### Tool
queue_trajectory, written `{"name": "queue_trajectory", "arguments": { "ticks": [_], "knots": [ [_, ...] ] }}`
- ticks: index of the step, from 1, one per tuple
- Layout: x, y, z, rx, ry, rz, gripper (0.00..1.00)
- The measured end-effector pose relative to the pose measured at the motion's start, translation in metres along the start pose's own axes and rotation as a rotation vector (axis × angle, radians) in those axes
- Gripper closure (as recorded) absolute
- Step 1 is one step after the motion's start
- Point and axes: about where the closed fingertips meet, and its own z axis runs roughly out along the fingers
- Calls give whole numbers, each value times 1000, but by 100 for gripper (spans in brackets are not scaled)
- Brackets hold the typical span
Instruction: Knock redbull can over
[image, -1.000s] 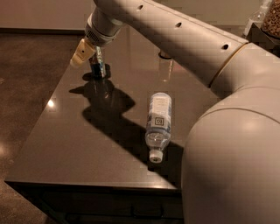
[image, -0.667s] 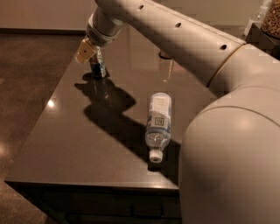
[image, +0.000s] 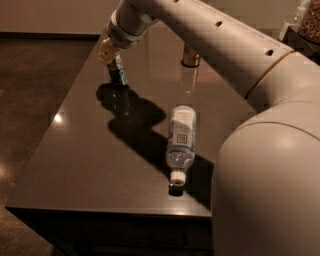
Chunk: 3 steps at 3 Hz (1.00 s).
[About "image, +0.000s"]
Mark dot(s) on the silver blue redbull can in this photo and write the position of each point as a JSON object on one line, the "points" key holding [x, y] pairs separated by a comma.
{"points": [[116, 71]]}

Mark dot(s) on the clear plastic water bottle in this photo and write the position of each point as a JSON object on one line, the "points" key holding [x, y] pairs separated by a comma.
{"points": [[180, 152]]}

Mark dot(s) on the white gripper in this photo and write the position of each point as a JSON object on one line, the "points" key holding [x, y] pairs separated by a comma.
{"points": [[122, 37]]}

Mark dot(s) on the gold brown soda can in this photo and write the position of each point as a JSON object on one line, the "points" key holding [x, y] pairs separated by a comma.
{"points": [[190, 57]]}

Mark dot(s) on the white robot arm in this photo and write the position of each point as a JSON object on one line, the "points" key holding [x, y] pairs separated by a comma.
{"points": [[266, 184]]}

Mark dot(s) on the jar of brown granola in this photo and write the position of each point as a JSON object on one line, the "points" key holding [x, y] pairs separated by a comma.
{"points": [[310, 24]]}

